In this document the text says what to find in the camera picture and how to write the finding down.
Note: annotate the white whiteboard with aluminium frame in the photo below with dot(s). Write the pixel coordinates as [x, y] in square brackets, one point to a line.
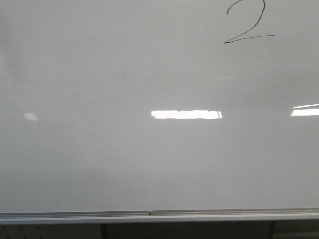
[116, 111]

